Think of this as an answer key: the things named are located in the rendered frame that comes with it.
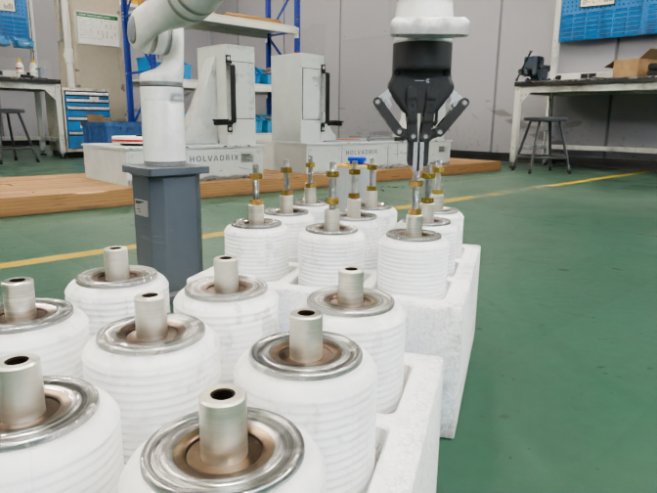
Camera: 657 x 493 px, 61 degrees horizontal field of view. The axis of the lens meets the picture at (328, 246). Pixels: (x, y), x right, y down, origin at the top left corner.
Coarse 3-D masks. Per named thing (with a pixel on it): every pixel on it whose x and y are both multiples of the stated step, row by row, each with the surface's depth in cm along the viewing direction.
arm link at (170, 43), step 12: (168, 36) 118; (180, 36) 120; (156, 48) 119; (168, 48) 120; (180, 48) 120; (168, 60) 122; (180, 60) 121; (144, 72) 120; (156, 72) 119; (168, 72) 120; (180, 72) 121; (144, 84) 120; (156, 84) 119; (168, 84) 120; (180, 84) 123
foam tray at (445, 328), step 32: (288, 288) 77; (320, 288) 77; (448, 288) 82; (288, 320) 77; (416, 320) 71; (448, 320) 70; (416, 352) 72; (448, 352) 71; (448, 384) 72; (448, 416) 73
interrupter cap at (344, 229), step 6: (306, 228) 80; (312, 228) 80; (318, 228) 81; (342, 228) 81; (348, 228) 81; (354, 228) 81; (318, 234) 77; (324, 234) 77; (330, 234) 77; (336, 234) 77; (342, 234) 77; (348, 234) 78
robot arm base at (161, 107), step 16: (144, 96) 121; (160, 96) 120; (176, 96) 122; (144, 112) 122; (160, 112) 121; (176, 112) 122; (144, 128) 123; (160, 128) 121; (176, 128) 123; (144, 144) 124; (160, 144) 122; (176, 144) 124; (144, 160) 125; (160, 160) 123; (176, 160) 124
